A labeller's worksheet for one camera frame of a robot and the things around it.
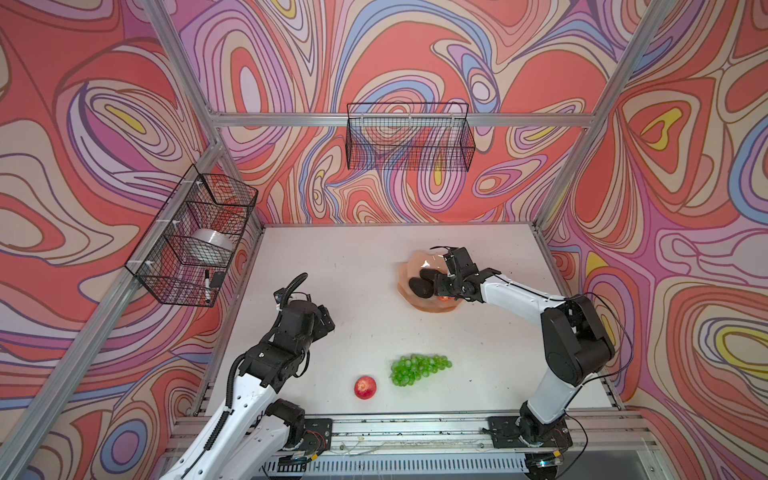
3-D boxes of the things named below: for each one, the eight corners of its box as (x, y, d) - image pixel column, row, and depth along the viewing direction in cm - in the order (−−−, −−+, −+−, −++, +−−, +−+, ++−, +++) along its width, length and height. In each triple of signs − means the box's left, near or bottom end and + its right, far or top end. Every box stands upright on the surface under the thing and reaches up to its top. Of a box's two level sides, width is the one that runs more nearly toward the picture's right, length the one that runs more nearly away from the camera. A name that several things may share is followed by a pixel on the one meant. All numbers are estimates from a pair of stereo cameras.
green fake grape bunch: (396, 391, 81) (397, 385, 77) (388, 370, 85) (388, 363, 81) (447, 368, 85) (450, 361, 81) (436, 349, 89) (439, 341, 85)
